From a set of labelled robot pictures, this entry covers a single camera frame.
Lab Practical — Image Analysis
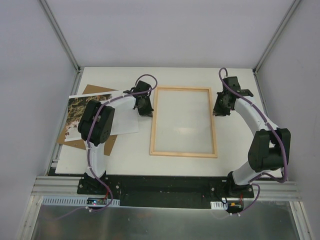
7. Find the light wooden picture frame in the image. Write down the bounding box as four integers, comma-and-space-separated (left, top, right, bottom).
149, 86, 218, 159

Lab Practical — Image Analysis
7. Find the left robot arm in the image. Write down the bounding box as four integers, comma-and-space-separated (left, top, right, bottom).
77, 79, 158, 195

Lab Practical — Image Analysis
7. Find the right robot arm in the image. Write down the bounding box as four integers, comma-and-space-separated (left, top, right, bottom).
212, 76, 291, 198

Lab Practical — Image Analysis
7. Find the printed photo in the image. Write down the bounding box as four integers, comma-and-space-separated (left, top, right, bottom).
64, 92, 112, 142

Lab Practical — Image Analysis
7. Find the white paper sheet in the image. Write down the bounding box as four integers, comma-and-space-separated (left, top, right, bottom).
110, 97, 139, 136

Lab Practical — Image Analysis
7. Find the brown cardboard backing board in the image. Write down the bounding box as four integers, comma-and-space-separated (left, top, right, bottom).
56, 84, 119, 156

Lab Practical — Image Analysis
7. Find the right aluminium corner post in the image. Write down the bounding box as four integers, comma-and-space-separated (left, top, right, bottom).
252, 0, 303, 76

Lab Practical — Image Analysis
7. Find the aluminium corner post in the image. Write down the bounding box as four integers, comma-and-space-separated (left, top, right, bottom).
37, 0, 82, 73
252, 0, 303, 76

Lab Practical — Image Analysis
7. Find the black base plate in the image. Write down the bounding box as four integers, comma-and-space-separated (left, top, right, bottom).
77, 175, 254, 209

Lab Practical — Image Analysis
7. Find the right cable duct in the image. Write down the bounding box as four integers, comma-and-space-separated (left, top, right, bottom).
210, 201, 228, 211

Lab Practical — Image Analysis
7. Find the cable duct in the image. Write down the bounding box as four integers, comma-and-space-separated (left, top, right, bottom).
42, 196, 121, 208
210, 201, 228, 211

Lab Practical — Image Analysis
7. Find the left aluminium corner post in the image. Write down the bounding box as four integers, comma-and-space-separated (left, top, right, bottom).
37, 0, 82, 73

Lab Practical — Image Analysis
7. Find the aluminium front rail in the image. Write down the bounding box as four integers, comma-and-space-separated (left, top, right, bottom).
31, 175, 302, 201

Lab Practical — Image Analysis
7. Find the left cable duct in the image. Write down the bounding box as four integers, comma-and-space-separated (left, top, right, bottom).
42, 196, 121, 208

